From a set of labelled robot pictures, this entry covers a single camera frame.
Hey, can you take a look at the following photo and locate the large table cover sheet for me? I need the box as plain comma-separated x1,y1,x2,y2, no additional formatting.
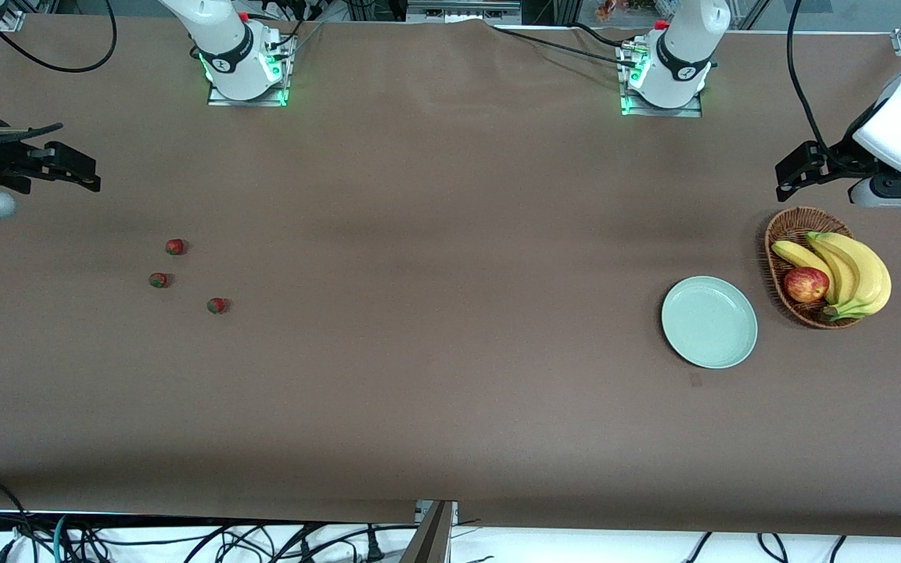
0,14,901,540

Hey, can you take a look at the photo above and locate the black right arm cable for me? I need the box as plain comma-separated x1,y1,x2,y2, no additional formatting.
0,0,117,146

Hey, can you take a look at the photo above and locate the brown angled beam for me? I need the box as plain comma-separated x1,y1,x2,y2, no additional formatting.
400,502,455,563

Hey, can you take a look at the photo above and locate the aluminium corner bracket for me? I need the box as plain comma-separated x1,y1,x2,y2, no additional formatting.
415,499,459,526

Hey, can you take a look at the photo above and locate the small orange red object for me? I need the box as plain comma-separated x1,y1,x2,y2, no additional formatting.
595,0,659,23

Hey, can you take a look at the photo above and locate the red apple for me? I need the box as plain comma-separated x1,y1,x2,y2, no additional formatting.
783,267,831,304

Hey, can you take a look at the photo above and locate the brown wicker basket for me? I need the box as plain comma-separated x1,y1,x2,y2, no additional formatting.
764,206,866,330

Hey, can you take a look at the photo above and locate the yellow banana bunch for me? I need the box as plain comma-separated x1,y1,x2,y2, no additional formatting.
771,231,892,323

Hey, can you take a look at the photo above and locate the pale green round plate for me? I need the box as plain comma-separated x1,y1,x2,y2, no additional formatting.
661,275,759,370

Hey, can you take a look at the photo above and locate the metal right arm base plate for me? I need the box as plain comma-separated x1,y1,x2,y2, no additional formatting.
206,35,293,108

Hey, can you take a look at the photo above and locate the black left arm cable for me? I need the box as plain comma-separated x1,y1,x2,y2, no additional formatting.
785,0,838,157

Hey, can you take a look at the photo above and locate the teal floor cable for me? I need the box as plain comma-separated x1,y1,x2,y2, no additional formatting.
50,515,72,563

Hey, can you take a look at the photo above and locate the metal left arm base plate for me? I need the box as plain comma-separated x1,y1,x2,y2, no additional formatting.
619,43,704,118

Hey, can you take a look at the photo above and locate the thin black table cable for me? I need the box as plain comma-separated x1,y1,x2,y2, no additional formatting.
572,22,647,52
486,22,639,67

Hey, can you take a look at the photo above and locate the thin grey cable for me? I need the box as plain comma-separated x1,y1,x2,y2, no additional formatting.
282,22,326,63

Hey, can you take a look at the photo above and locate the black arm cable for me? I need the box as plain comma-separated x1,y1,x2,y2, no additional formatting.
0,0,117,146
785,0,838,157

